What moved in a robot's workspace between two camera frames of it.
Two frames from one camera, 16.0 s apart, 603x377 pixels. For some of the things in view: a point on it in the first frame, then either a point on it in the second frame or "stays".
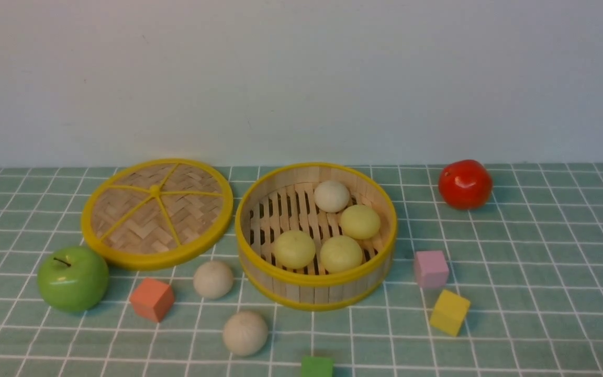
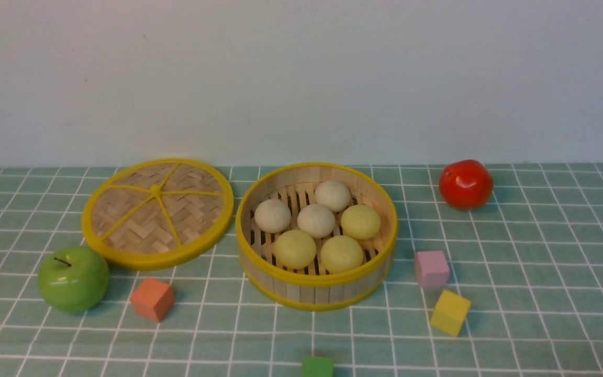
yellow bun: [359, 221] stays
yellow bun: [294, 250] stays
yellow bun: [341, 254] stays
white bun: [331, 196] stays
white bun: [245, 333] -> [272, 216]
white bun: [213, 279] -> [316, 219]
